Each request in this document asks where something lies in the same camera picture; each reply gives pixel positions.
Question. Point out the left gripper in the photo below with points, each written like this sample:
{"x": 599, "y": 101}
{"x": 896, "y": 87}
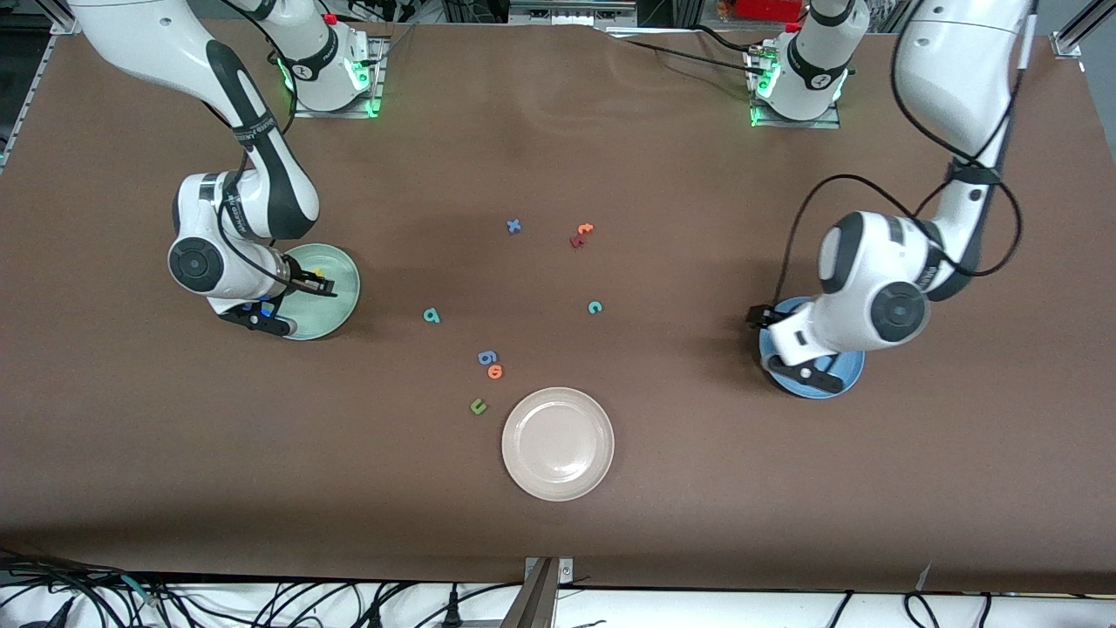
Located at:
{"x": 760, "y": 316}

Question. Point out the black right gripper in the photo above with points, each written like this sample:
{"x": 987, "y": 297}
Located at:
{"x": 301, "y": 279}

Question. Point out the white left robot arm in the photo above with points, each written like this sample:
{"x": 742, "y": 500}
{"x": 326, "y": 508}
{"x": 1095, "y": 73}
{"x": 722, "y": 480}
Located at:
{"x": 959, "y": 70}

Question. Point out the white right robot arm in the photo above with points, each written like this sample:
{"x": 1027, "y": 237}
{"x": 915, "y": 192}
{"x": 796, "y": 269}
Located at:
{"x": 235, "y": 275}

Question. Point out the green plate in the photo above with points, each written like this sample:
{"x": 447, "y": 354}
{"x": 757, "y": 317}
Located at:
{"x": 336, "y": 312}

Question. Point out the blue plate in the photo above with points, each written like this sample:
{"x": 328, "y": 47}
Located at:
{"x": 850, "y": 373}

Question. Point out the brown table cover sheet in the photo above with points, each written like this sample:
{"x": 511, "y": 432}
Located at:
{"x": 697, "y": 488}

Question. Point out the beige plate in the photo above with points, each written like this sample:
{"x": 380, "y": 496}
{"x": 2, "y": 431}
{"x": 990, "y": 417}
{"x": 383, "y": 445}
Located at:
{"x": 558, "y": 444}

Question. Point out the red object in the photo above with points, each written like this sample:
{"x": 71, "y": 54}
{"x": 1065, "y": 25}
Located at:
{"x": 767, "y": 7}

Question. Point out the grey metal box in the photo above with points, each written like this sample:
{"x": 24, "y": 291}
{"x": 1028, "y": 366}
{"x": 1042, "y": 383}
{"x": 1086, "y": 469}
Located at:
{"x": 571, "y": 13}

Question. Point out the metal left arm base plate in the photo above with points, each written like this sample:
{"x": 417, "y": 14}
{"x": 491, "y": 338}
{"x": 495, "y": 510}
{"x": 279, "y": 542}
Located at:
{"x": 798, "y": 125}

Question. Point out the aluminium profile with bracket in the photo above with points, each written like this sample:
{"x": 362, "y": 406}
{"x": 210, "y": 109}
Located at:
{"x": 536, "y": 602}

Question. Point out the aluminium frame profile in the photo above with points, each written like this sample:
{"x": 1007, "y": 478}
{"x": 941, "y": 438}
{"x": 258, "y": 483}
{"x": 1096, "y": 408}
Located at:
{"x": 1071, "y": 42}
{"x": 68, "y": 23}

